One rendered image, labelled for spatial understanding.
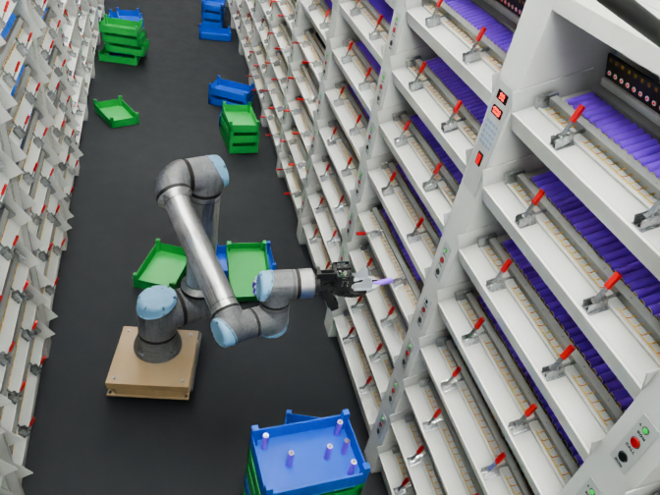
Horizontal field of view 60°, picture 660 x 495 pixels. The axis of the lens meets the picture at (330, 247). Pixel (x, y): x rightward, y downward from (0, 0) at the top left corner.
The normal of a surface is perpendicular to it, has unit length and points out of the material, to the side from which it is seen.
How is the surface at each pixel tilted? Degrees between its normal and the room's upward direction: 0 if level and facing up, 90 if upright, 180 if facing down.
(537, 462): 21
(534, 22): 90
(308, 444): 0
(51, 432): 0
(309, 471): 0
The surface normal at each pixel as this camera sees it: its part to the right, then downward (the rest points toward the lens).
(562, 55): 0.24, 0.63
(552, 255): -0.19, -0.71
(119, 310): 0.16, -0.77
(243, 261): 0.24, -0.48
